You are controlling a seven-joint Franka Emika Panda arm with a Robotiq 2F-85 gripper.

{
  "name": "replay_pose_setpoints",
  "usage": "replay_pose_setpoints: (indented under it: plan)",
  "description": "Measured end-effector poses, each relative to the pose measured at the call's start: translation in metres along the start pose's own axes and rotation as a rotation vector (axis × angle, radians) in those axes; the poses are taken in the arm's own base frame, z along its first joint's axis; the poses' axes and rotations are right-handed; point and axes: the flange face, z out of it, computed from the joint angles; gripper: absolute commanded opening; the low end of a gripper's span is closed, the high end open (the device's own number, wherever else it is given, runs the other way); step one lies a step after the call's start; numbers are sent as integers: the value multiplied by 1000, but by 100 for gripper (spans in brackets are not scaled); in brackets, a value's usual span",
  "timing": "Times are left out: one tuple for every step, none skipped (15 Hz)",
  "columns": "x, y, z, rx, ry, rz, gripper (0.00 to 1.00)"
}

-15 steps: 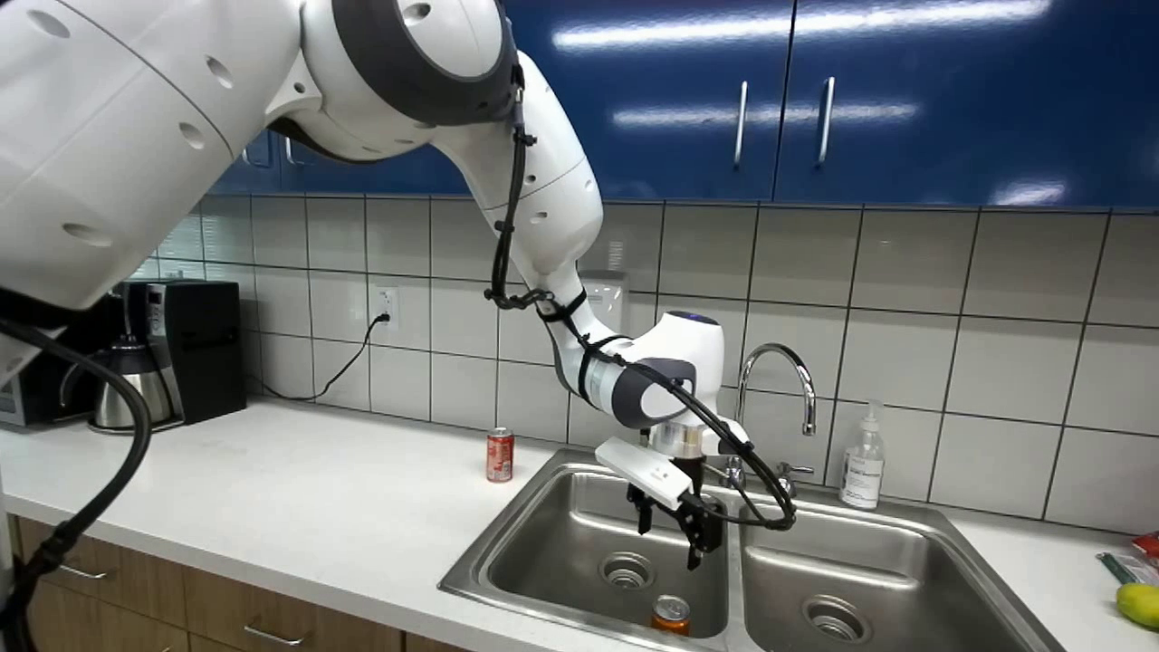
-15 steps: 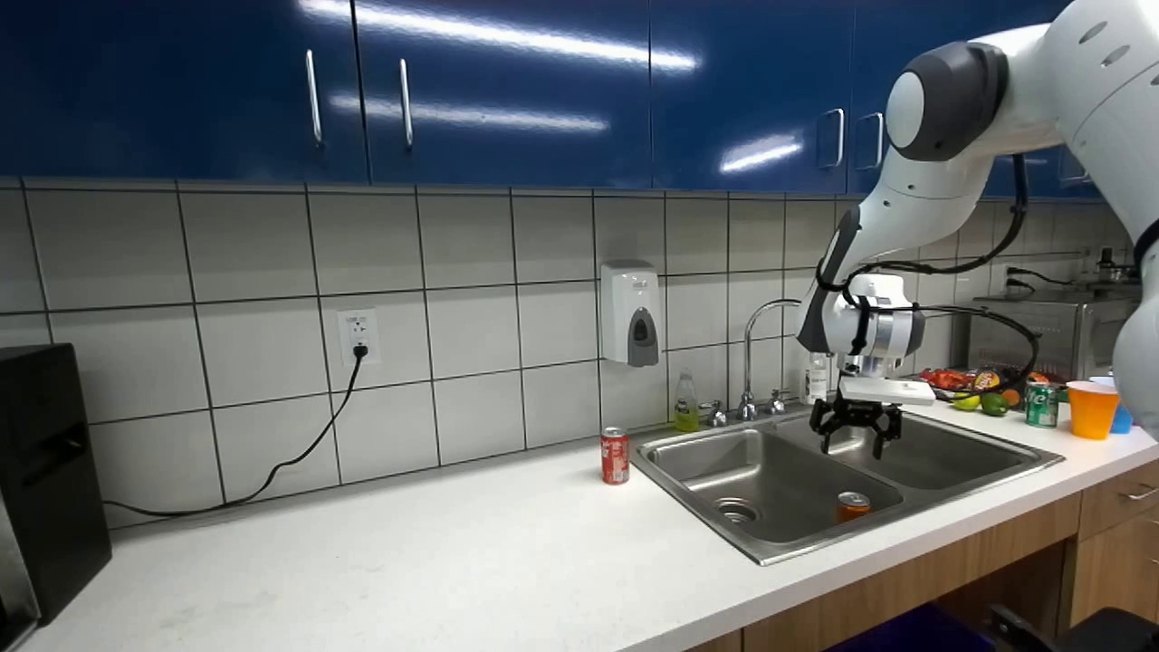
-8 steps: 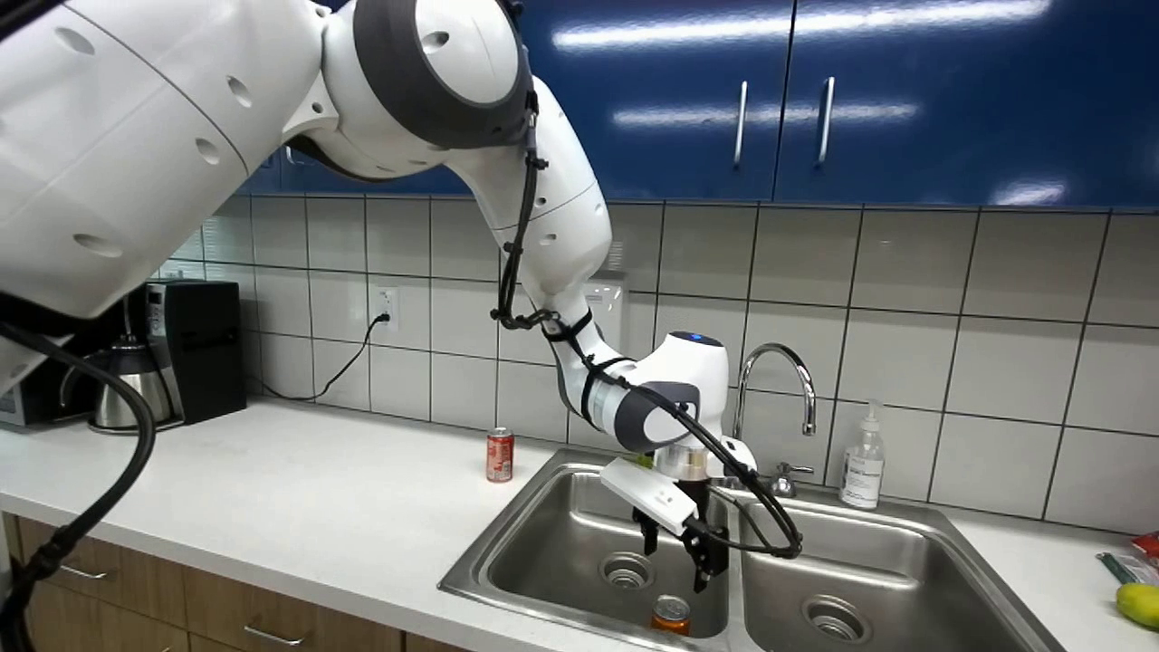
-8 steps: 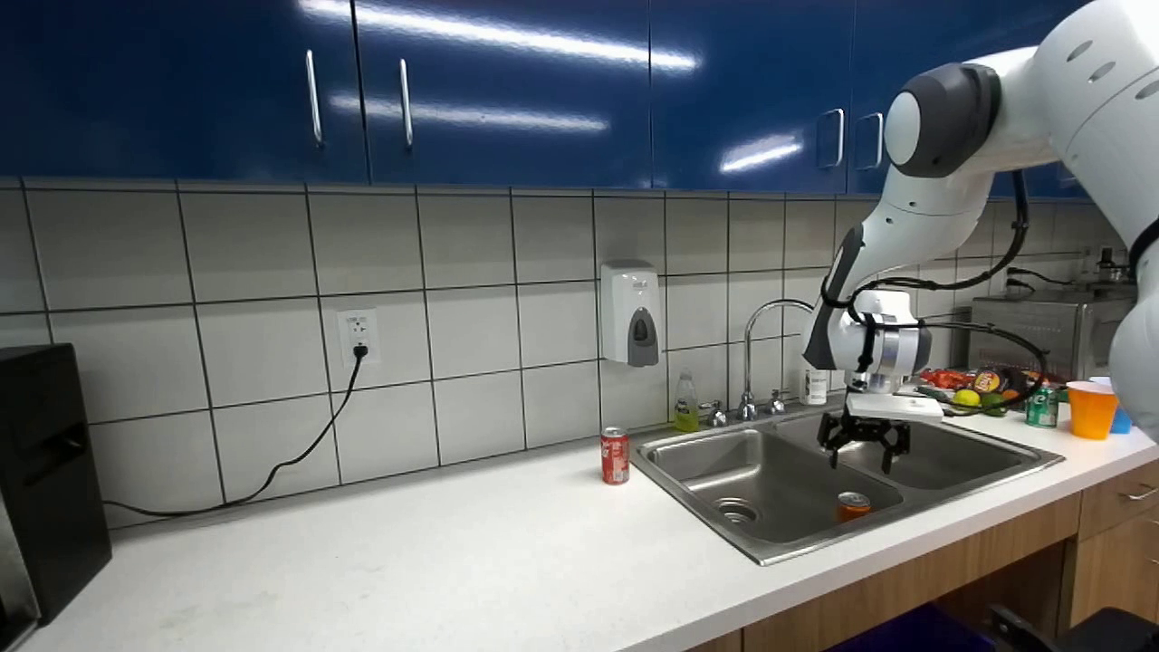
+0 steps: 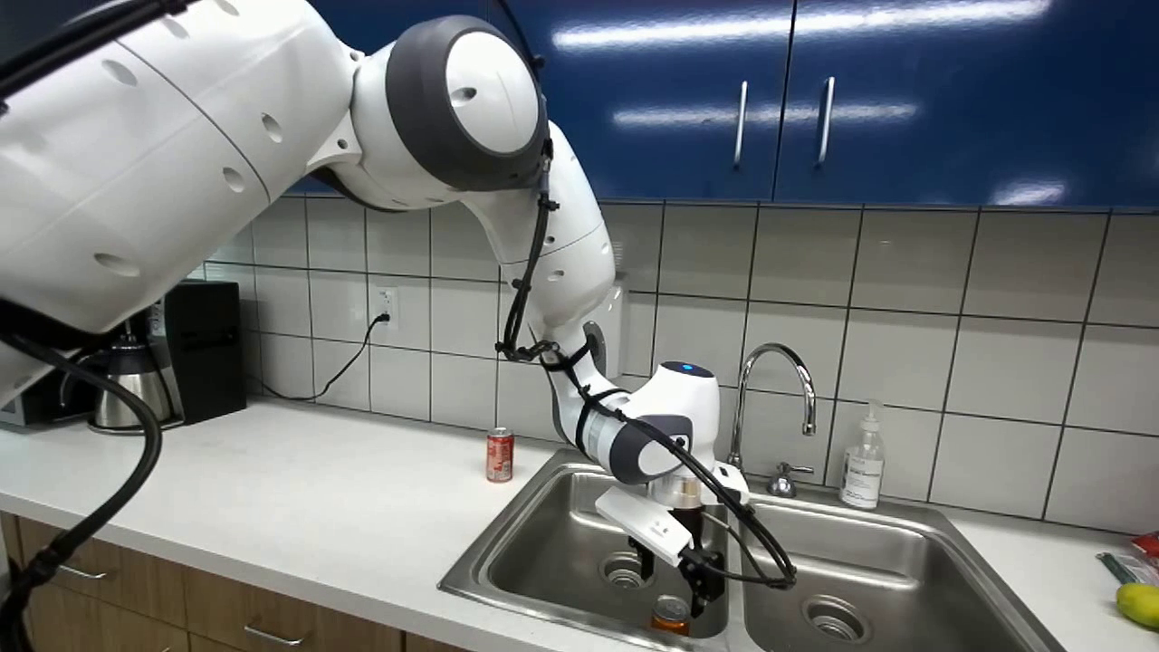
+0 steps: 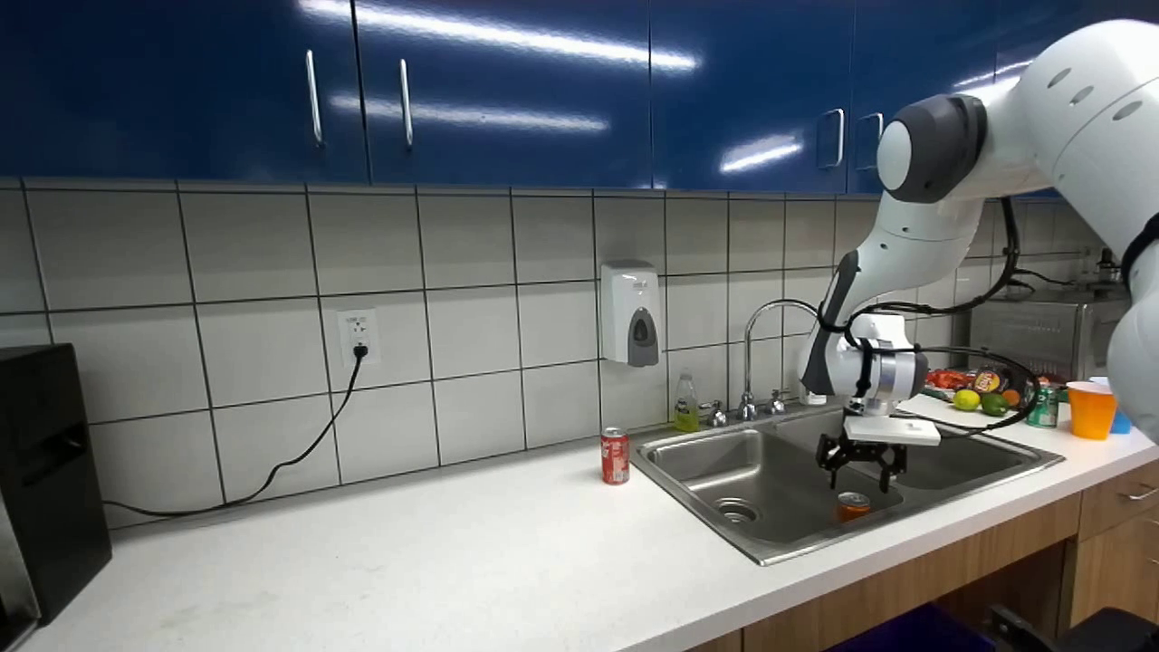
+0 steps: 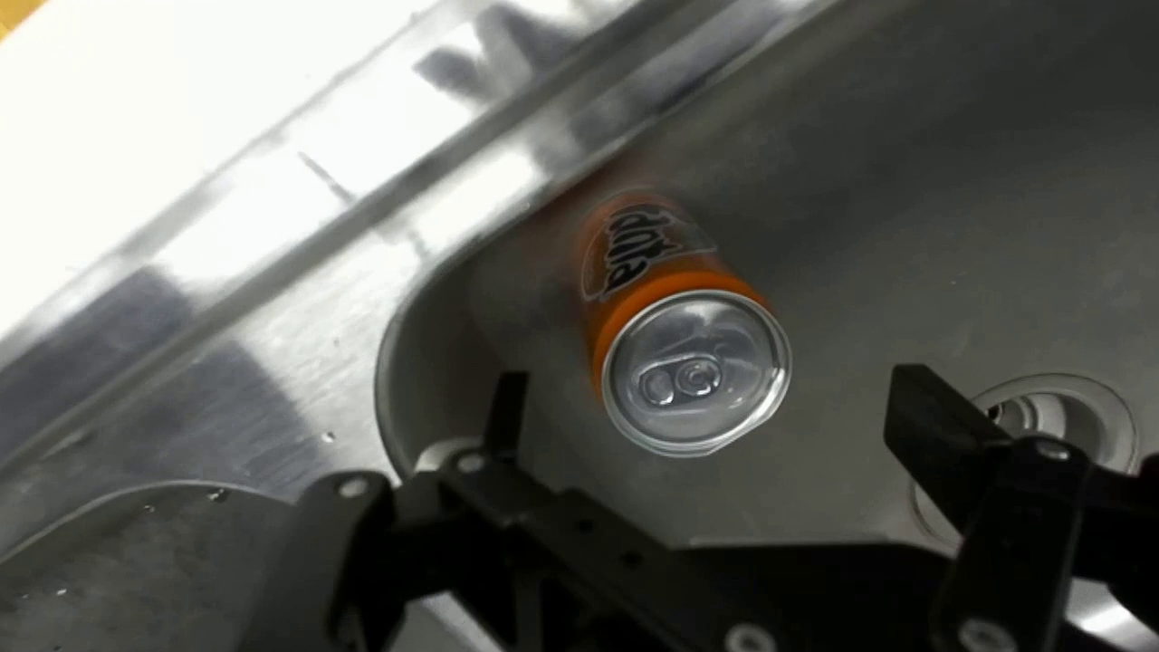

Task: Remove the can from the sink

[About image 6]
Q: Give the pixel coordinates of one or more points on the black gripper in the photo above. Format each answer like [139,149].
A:
[862,453]

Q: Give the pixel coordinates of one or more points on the orange soda can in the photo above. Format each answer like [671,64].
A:
[853,505]

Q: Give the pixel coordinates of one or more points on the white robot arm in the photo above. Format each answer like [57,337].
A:
[1088,109]

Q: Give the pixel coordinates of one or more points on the stainless steel double sink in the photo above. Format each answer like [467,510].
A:
[772,473]

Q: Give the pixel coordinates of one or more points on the round metal sink drain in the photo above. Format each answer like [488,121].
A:
[737,514]

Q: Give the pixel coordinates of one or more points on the green drink can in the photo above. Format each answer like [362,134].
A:
[1039,409]

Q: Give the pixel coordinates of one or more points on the red soda can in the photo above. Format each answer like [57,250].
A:
[613,459]

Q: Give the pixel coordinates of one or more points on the yellow lemon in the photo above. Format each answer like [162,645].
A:
[963,400]

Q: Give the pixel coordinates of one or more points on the red fruit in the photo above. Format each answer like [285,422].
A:
[950,377]

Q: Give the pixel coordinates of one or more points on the green lime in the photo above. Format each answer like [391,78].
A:
[992,409]

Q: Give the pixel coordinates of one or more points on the chrome gooseneck faucet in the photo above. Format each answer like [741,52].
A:
[747,349]

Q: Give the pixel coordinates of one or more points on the green dish soap bottle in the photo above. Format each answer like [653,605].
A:
[686,411]

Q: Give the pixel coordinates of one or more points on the orange plastic cup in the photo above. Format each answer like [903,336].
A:
[1092,413]

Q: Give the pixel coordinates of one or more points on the blue cabinet door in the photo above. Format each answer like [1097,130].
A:
[519,95]
[158,86]
[747,86]

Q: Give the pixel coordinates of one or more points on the black box appliance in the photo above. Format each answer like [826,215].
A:
[49,482]

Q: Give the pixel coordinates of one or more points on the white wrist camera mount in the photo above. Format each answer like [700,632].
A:
[893,429]

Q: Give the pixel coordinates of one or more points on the white wall soap dispenser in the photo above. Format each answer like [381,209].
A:
[630,316]

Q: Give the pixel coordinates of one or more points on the white wall outlet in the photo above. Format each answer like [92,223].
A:
[357,331]

